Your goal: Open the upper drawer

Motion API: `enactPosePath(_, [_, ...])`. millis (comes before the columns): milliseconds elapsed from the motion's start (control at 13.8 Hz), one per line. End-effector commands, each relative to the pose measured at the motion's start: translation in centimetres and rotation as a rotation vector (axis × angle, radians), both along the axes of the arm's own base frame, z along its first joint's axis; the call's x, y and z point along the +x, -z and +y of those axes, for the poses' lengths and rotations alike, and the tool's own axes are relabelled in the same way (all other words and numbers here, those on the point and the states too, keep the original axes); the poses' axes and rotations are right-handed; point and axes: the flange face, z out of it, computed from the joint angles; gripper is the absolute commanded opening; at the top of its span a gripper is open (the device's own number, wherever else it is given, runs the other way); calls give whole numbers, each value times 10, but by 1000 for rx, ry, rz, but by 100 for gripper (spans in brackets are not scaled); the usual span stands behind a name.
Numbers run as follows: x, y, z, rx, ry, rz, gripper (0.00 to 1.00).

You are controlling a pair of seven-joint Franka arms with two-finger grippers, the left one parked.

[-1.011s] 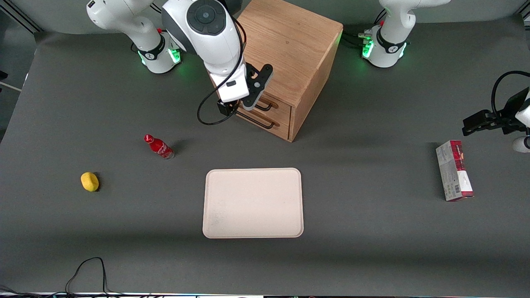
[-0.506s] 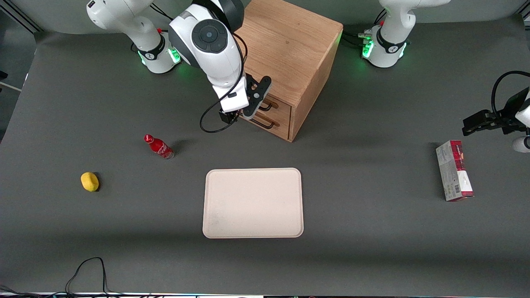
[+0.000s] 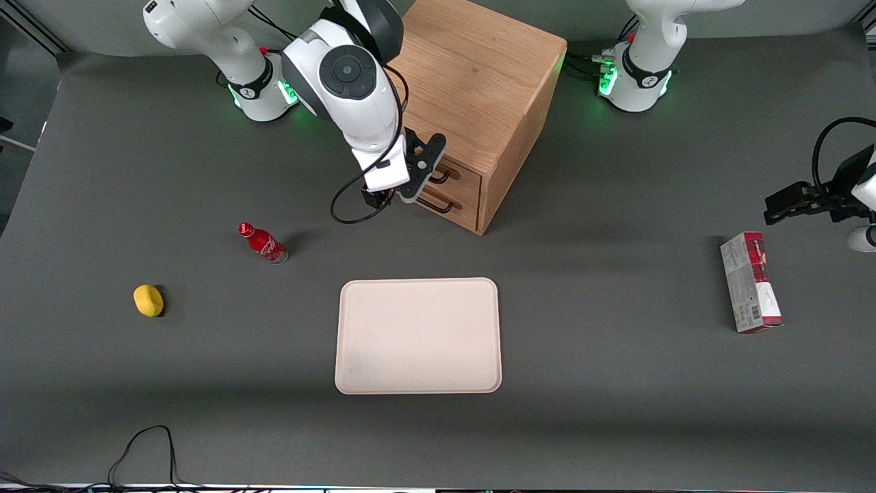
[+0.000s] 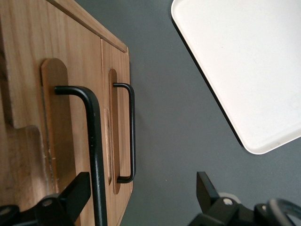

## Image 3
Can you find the beige rectangular tray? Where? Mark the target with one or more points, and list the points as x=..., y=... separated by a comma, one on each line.
x=417, y=335

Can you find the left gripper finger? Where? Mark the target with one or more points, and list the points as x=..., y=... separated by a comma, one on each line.
x=787, y=205
x=811, y=190

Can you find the black frame rail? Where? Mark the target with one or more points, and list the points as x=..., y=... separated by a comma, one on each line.
x=34, y=31

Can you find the grey and red carton box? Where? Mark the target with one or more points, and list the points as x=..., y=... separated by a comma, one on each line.
x=749, y=284

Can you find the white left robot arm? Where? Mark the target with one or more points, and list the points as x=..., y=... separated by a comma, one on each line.
x=647, y=61

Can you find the yellow lemon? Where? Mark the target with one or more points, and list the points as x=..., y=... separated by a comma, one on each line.
x=148, y=300

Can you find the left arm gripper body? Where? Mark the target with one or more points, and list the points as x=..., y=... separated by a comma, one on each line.
x=839, y=192

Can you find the wooden drawer cabinet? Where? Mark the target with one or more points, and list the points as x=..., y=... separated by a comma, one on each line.
x=479, y=75

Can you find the wooden drawer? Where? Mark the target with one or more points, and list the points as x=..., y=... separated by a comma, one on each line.
x=465, y=218
x=469, y=185

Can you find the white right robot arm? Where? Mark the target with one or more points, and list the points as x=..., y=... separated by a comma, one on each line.
x=342, y=68

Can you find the red soda bottle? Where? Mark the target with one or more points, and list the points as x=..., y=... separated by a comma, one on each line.
x=263, y=243

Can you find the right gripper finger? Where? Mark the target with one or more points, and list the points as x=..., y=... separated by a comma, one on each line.
x=419, y=179

